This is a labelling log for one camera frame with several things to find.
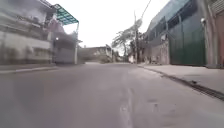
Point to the low building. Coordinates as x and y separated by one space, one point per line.
95 54

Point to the tree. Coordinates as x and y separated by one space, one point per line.
125 38

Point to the utility pole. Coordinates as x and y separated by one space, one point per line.
136 40

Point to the grey asphalt road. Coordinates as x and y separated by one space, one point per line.
83 96

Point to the building with green canopy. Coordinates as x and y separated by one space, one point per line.
65 43

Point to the building with green gate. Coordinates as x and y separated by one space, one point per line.
186 36

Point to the grey kerb strip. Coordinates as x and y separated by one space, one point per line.
26 69

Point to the dark drain gutter strip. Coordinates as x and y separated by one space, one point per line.
196 87

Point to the pale concrete pavement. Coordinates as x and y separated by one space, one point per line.
200 76

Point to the grey concrete building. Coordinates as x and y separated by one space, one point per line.
23 36

